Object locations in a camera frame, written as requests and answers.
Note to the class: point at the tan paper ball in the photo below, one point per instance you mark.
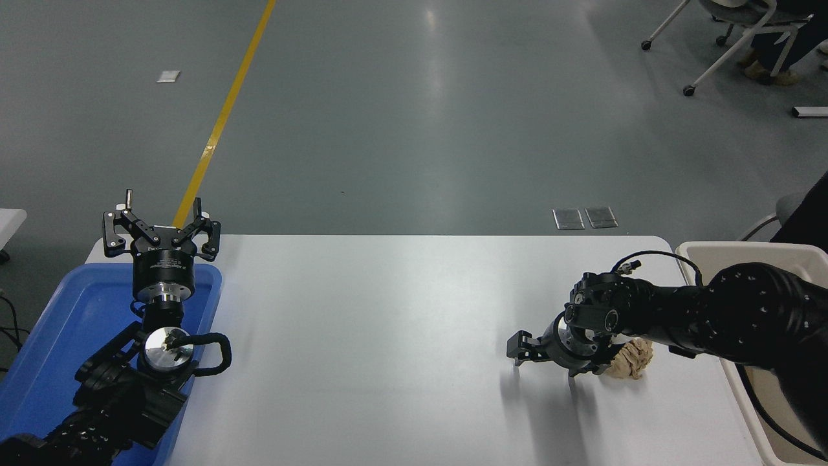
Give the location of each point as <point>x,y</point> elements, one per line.
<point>631,359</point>

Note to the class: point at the large pale plastic bin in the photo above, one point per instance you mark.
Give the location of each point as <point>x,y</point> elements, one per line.
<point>757,401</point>

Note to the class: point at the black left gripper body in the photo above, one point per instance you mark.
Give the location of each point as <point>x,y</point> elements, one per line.
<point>163,272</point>

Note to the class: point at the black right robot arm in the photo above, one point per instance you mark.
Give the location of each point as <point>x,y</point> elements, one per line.
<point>744,310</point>

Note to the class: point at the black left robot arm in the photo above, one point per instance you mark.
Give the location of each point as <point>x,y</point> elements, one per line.
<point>116,408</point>

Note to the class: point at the white bar on floor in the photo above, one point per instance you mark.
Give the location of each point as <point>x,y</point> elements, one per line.
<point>810,111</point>

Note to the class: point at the small white side table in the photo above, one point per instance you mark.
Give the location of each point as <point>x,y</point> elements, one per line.
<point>10,223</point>

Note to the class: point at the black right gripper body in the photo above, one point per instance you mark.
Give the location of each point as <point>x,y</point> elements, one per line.
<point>569,353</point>

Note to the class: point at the white frame wheeled chair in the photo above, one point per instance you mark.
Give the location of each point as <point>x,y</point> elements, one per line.
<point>757,19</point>

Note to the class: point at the metal floor plate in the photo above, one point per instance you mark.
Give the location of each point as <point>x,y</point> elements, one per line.
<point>568,219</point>
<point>601,217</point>

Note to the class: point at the blue plastic tray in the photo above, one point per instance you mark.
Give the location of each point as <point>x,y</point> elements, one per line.
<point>71,317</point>

